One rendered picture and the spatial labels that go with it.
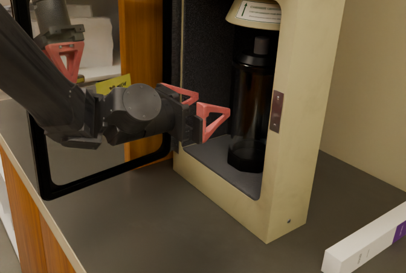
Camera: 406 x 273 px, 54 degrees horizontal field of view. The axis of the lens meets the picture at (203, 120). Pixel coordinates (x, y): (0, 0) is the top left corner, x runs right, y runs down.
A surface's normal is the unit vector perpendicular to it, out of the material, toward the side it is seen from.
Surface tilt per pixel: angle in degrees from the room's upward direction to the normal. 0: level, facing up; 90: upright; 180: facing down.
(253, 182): 0
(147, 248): 0
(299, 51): 90
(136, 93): 48
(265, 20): 66
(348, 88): 90
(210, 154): 0
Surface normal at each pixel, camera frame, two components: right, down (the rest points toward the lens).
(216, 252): 0.04, -0.92
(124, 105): 0.45, -0.35
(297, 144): 0.59, 0.34
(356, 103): -0.80, 0.21
